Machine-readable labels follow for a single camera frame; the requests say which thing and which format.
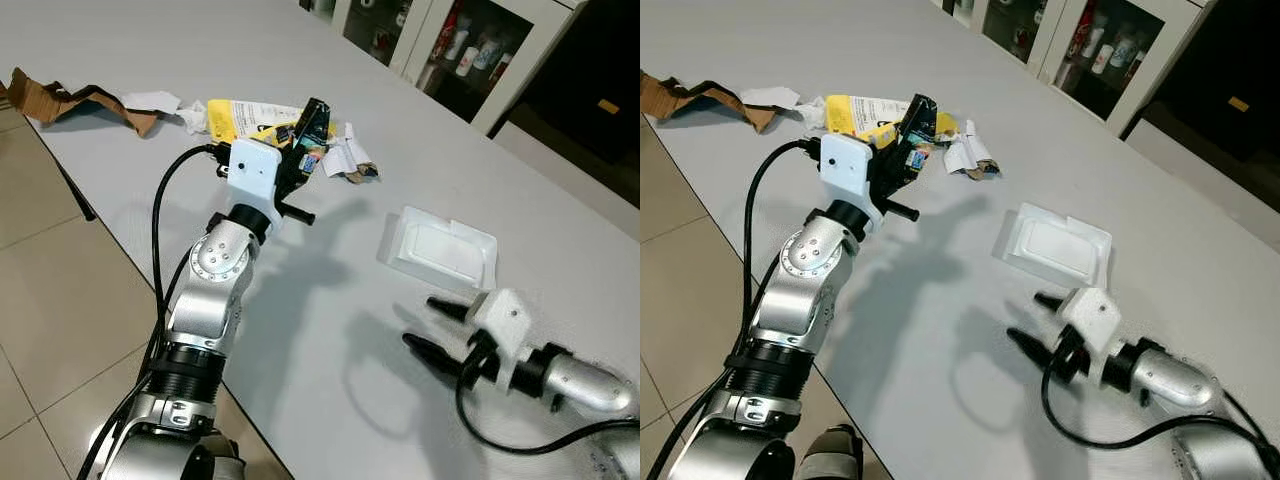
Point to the black colourful snack wrapper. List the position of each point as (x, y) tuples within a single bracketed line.
[(922, 113), (316, 118)]

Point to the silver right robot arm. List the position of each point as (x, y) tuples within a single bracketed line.
[(590, 385), (1175, 380)]

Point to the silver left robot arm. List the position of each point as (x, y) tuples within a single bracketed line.
[(795, 290), (205, 300)]

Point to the crumpled white paper brown scraps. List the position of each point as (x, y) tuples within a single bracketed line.
[(350, 155), (970, 150)]

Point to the yellow white packet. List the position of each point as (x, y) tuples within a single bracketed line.
[(855, 112), (235, 118)]

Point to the white plastic tray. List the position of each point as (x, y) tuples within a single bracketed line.
[(1055, 245), (440, 248)]

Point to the small crumpled white tissue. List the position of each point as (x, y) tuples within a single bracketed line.
[(193, 118), (818, 115)]

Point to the red bottle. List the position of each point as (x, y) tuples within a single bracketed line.
[(452, 27), (1080, 32)]

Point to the blue white bottle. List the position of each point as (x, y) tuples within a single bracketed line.
[(487, 48), (1125, 48)]

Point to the black table leg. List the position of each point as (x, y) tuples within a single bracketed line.
[(78, 190)]

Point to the white glass door cabinet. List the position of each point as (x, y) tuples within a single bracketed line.
[(1150, 60), (520, 60)]

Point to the grey robot leg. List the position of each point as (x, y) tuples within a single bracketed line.
[(830, 452)]

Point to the brown torn cardboard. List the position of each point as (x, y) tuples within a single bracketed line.
[(665, 98), (45, 98)]

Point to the yellow cabinet label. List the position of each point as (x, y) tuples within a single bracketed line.
[(1238, 103), (608, 105)]

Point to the black cabinet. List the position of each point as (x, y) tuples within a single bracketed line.
[(590, 60), (1230, 60)]

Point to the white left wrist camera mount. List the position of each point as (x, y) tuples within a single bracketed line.
[(845, 170), (253, 172)]

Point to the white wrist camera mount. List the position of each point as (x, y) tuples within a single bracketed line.
[(845, 170), (253, 172), (510, 325), (1095, 320)]

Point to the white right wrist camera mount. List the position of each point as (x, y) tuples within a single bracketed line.
[(1095, 320), (510, 325)]

